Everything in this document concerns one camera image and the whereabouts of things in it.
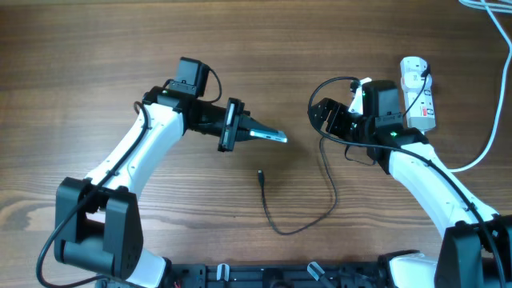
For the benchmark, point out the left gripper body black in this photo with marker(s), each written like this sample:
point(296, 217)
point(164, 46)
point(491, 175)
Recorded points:
point(241, 105)

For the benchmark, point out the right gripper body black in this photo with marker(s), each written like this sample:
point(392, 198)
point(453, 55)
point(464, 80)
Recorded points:
point(343, 123)

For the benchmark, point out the Galaxy S25 smartphone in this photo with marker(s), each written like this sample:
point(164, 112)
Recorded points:
point(278, 136)

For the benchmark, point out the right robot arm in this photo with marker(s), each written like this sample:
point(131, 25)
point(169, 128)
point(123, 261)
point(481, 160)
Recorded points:
point(476, 239)

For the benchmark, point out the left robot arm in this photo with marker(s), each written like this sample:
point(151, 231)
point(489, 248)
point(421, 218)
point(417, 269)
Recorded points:
point(97, 220)

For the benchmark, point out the white USB charger plug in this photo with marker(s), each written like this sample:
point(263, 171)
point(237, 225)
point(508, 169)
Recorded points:
point(413, 81)

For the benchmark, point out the white power strip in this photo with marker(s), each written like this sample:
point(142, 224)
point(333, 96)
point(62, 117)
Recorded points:
point(419, 105)

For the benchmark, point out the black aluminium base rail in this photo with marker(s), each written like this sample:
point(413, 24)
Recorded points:
point(344, 275)

